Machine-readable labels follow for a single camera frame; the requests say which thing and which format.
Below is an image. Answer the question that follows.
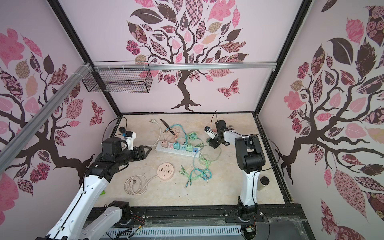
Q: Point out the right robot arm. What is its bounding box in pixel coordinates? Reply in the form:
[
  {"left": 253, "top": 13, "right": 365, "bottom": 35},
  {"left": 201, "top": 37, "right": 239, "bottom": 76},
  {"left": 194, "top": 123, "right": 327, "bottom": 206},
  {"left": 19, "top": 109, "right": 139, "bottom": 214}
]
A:
[{"left": 204, "top": 120, "right": 266, "bottom": 220}]

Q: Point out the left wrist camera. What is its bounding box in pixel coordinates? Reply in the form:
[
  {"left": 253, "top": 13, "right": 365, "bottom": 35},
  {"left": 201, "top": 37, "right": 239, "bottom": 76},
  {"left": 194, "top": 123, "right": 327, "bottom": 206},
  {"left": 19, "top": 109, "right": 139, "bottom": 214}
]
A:
[{"left": 123, "top": 131, "right": 137, "bottom": 151}]

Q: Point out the wire mesh basket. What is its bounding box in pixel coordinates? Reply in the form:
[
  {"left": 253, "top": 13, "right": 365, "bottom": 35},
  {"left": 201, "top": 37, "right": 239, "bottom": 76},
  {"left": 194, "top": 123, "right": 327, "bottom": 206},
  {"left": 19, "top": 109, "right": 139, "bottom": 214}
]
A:
[{"left": 82, "top": 60, "right": 153, "bottom": 94}]

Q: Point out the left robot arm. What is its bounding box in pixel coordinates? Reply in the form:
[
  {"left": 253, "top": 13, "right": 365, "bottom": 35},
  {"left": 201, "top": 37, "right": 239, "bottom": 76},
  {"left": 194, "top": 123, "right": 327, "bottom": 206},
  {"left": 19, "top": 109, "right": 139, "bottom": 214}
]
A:
[{"left": 44, "top": 138, "right": 152, "bottom": 240}]

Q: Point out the pink charger plug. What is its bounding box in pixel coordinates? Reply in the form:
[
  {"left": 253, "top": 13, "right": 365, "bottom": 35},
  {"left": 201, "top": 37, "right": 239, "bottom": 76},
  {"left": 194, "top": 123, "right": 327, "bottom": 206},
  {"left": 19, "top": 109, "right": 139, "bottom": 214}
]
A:
[{"left": 161, "top": 141, "right": 169, "bottom": 148}]

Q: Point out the black knife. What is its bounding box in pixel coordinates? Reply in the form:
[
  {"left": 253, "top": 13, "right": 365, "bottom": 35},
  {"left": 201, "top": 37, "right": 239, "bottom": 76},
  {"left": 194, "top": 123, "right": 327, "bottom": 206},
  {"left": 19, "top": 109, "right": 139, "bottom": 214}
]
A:
[{"left": 160, "top": 119, "right": 176, "bottom": 136}]

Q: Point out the green charger plug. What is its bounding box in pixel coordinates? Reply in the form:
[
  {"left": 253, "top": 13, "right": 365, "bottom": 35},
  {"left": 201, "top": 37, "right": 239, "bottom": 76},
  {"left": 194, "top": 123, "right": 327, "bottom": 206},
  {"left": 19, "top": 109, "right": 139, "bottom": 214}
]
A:
[{"left": 185, "top": 144, "right": 193, "bottom": 152}]

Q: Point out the green teal cable tangle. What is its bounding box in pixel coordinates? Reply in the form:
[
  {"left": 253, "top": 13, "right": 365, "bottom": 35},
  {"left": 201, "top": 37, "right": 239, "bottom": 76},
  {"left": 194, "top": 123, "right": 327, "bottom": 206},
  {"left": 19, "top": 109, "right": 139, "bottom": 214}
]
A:
[{"left": 179, "top": 131, "right": 223, "bottom": 188}]

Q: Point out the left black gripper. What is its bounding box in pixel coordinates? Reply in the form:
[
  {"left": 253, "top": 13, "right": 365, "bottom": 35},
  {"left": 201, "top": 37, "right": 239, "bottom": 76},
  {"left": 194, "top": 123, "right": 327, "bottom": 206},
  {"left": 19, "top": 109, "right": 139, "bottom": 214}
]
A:
[{"left": 115, "top": 145, "right": 153, "bottom": 166}]

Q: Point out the teal charger plug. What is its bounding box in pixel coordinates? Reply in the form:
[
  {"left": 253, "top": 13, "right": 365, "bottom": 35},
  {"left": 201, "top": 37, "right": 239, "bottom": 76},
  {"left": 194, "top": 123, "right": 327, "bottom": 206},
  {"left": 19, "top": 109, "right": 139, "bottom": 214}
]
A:
[{"left": 173, "top": 142, "right": 181, "bottom": 150}]

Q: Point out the white multicolour power strip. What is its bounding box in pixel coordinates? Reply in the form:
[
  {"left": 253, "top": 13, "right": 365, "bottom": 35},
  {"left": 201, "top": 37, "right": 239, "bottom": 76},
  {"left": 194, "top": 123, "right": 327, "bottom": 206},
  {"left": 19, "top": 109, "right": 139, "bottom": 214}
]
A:
[{"left": 156, "top": 142, "right": 201, "bottom": 157}]

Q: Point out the white vented cable duct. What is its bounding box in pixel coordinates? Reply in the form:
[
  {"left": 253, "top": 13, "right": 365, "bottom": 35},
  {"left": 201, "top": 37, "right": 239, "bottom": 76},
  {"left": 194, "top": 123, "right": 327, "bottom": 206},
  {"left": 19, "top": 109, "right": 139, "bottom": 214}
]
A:
[{"left": 102, "top": 226, "right": 244, "bottom": 240}]

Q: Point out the black lid jar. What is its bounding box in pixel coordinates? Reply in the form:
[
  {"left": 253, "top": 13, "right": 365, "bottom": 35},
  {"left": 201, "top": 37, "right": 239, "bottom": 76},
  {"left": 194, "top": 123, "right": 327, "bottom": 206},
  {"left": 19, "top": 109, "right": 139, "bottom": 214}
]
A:
[{"left": 257, "top": 176, "right": 270, "bottom": 191}]

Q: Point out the round pink power strip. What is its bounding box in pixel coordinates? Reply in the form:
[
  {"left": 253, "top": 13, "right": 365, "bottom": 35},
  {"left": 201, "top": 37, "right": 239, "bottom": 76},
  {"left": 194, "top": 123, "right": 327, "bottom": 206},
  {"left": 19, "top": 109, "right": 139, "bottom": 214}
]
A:
[{"left": 157, "top": 163, "right": 175, "bottom": 181}]

